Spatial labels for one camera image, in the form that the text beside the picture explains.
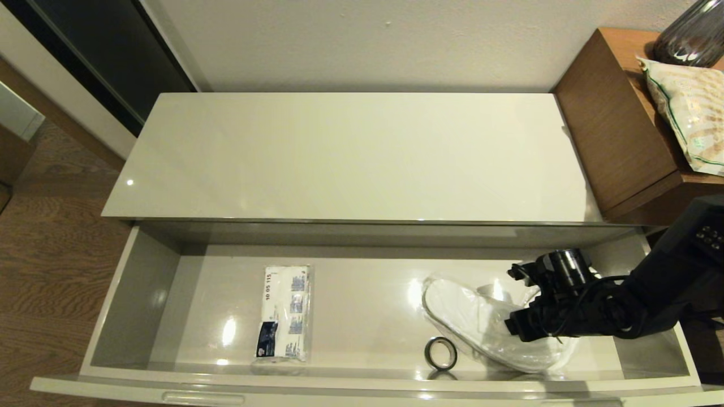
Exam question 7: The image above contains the glossy white cabinet drawer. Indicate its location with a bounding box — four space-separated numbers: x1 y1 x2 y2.
31 223 724 407

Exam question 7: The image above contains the black tape roll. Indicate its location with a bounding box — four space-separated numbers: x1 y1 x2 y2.
425 337 458 371

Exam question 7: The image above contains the brown wooden side table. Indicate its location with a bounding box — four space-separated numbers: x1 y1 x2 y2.
554 27 724 227

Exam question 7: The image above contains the white tissue packet blue print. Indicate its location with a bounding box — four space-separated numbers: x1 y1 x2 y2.
255 266 313 362

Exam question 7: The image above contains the green-trimmed snack bag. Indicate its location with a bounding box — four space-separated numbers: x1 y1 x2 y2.
636 55 724 177

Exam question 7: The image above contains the dark ribbed glass vase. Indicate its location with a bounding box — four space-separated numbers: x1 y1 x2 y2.
653 0 724 67

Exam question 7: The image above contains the dark glass sliding door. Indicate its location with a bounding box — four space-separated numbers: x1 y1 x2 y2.
3 0 199 137

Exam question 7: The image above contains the white box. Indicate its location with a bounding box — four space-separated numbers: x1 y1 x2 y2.
0 82 46 142

